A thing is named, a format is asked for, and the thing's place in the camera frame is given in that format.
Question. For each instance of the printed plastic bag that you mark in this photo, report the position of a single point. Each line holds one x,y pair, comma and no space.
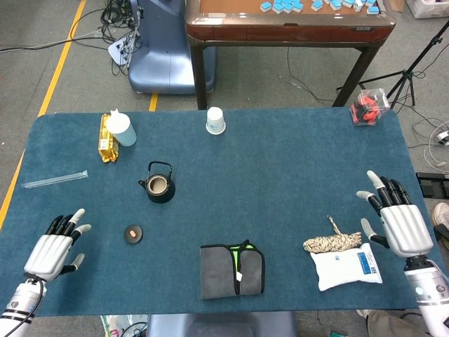
119,326

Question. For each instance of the light sneaker shoe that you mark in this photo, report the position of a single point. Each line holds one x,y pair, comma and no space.
363,313
441,214

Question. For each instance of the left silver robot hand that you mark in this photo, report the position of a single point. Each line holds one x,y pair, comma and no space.
49,252

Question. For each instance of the blue mahjong tile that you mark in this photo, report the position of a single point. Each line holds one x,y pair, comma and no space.
266,5
373,9

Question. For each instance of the white storage box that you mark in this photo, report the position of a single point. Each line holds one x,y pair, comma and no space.
429,7

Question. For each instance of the brown mahjong table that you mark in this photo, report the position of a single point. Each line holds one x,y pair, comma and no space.
280,31

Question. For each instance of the white power strip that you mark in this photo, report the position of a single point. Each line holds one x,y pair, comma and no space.
117,52

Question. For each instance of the blue felt table mat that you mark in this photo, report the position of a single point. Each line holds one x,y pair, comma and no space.
263,182

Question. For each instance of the grey folded towel black trim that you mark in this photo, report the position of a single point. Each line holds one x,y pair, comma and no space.
217,274

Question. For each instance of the black tripod stand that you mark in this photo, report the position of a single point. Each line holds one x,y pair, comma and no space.
405,75

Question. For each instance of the light blue plastic cup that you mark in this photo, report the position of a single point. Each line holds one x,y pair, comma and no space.
122,131

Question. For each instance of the black foot pedal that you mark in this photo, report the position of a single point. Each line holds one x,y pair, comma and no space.
433,184

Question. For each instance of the black lid with orange knob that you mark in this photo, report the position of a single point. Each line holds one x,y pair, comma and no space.
133,234

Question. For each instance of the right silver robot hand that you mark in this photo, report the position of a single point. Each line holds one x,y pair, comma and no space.
407,228

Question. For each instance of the grey trouser leg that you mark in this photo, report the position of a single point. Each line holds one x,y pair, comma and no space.
389,324

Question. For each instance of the gold foil packet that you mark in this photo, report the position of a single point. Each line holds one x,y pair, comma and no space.
105,151

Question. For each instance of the clear box red black parts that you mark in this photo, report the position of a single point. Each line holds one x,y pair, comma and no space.
368,110

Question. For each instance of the clear plastic tube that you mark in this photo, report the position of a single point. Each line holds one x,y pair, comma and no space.
52,179

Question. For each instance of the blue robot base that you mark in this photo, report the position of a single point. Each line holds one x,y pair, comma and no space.
165,59

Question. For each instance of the white paper cup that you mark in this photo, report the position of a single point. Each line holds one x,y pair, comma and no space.
215,121

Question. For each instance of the white packet blue print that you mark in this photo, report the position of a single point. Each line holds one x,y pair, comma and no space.
343,270

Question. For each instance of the white dotted mahjong tile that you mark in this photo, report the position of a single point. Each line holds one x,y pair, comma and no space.
358,5

